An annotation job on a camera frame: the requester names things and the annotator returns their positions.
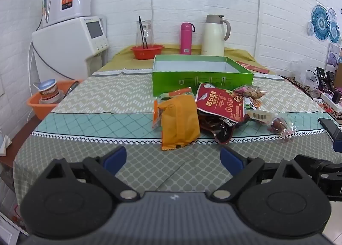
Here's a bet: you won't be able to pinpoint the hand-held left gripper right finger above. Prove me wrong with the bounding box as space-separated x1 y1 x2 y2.
211 146 313 203

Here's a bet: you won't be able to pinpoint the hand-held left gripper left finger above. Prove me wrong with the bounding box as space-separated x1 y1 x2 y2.
40 146 141 203

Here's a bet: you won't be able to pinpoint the pink-edged clear snack packet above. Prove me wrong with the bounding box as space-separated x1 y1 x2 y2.
244 108 298 137

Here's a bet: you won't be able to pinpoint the red snack packet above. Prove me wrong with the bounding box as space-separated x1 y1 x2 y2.
195 83 250 124

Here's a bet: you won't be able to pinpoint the plain orange snack packet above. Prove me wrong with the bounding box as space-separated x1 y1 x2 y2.
157 95 201 151

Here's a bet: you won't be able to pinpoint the clear dried fruit packet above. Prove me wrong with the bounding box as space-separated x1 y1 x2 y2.
233 85 265 108

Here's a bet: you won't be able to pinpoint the green cardboard box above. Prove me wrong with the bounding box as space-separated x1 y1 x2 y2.
152 55 254 98

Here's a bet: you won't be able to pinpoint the orange and green snack packet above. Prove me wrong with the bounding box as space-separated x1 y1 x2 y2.
152 87 193 131

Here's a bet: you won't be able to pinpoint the black chargers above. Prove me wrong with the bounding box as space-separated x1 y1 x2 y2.
315 67 335 91

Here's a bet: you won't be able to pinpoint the clear plastic bag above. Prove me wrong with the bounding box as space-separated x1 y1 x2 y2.
299 69 319 88

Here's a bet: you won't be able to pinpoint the orange plastic basin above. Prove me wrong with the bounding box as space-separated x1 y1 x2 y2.
27 80 84 121

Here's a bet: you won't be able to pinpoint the red envelope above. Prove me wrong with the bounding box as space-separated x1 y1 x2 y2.
236 61 270 75

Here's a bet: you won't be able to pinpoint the yellow cloth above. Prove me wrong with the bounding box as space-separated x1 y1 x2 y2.
96 44 270 76

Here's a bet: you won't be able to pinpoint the red plastic bowl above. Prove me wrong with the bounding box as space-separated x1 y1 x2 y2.
130 44 165 60

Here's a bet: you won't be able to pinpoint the white folded paper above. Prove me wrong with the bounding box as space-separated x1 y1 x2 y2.
0 128 13 156

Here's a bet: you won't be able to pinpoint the white water dispenser with screen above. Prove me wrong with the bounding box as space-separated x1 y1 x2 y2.
32 17 110 81

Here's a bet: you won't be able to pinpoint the cream thermos jug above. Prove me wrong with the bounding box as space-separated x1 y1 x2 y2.
201 15 231 57

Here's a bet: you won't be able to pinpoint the pink thermos bottle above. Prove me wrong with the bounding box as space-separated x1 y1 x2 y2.
180 22 195 55

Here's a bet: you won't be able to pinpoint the black straw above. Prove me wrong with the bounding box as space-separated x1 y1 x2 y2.
138 16 149 48

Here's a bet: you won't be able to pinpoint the glass carafe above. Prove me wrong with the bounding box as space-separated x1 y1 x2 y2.
136 20 153 48

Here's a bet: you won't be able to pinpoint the small wall picture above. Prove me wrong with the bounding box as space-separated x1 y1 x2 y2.
327 43 342 75

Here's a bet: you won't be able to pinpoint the blue round wall decorations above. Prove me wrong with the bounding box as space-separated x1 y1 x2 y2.
307 5 342 45

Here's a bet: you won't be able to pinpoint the grey flexible hose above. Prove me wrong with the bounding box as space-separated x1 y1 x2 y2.
41 0 54 22

